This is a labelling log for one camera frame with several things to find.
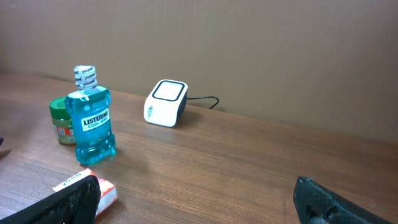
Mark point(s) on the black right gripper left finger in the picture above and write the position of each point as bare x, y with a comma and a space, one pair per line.
75, 204

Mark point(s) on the white barcode scanner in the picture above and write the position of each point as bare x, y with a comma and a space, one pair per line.
166, 103

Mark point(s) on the red white small box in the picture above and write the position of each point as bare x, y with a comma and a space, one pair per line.
108, 190

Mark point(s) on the green lid jar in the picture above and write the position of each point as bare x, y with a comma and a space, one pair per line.
62, 122

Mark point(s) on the blue mouthwash bottle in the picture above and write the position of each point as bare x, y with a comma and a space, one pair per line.
88, 108

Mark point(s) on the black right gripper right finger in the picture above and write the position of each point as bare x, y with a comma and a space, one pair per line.
315, 203

